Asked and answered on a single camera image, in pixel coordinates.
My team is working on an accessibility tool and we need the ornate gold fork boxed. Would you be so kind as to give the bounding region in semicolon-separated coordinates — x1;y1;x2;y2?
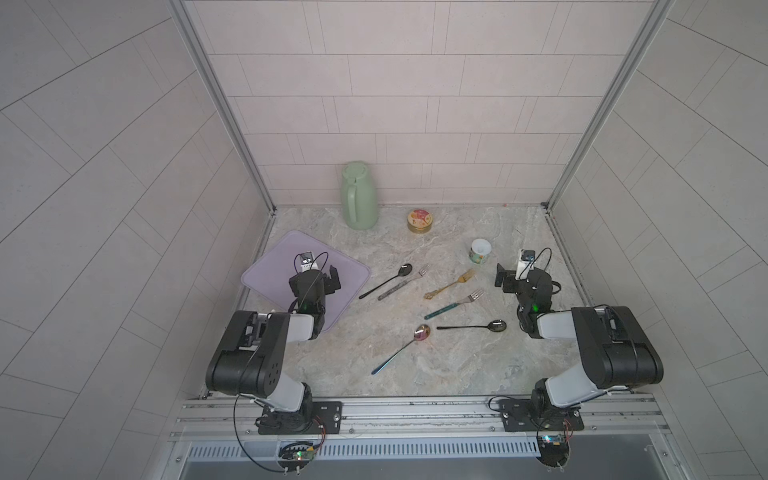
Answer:
423;269;475;300

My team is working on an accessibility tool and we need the lilac plastic tray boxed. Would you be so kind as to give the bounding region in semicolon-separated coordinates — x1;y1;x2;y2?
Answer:
241;230;371;332

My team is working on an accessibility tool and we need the black spoon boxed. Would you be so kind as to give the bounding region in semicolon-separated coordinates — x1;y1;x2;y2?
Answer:
437;319;507;333
359;263;413;299

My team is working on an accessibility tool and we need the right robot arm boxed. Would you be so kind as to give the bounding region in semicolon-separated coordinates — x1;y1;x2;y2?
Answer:
494;265;664;433

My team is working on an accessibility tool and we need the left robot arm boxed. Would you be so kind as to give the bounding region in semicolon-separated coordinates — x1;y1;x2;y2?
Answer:
205;267;341;435

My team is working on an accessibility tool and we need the iridescent rainbow spoon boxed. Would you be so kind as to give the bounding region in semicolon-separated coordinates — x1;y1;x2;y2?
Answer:
371;324;431;375

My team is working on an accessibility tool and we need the small white printed cup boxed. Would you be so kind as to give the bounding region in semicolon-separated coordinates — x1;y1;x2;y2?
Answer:
469;238;492;265

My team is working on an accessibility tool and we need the green thermos jug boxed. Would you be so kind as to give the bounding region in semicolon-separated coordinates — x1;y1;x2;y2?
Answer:
341;161;379;230

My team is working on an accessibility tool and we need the round floral tin can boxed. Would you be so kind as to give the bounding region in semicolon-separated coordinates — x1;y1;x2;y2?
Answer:
406;209;433;234

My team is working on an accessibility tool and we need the right controller board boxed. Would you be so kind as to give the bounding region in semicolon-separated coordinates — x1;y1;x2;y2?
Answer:
536;433;571;470

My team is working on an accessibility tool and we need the controller board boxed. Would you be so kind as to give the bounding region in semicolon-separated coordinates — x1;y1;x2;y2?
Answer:
277;441;318;474
536;433;571;470

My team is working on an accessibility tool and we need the left controller board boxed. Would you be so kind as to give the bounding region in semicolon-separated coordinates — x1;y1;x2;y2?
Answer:
277;441;318;474

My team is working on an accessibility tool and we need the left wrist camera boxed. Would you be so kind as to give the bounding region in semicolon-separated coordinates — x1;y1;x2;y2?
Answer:
298;251;315;272

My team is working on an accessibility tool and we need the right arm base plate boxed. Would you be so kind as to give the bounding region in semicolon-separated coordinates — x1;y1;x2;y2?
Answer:
498;398;584;433

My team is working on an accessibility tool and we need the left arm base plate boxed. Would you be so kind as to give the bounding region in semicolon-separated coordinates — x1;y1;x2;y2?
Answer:
255;401;343;435

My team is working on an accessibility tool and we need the left black cable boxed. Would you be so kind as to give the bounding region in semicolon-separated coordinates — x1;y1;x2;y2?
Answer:
232;392;283;475

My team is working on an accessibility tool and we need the aluminium mounting rail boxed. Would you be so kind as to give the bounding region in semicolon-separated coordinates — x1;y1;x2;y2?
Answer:
164;393;670;441

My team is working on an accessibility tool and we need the right corner aluminium post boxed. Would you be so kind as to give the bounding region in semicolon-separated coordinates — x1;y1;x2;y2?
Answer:
542;0;675;215

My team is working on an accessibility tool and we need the corner aluminium post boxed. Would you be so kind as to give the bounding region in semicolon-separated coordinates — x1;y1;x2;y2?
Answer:
168;0;277;217
542;0;675;215

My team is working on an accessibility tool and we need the left corner aluminium post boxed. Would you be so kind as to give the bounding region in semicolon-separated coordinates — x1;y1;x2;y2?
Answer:
168;0;277;217

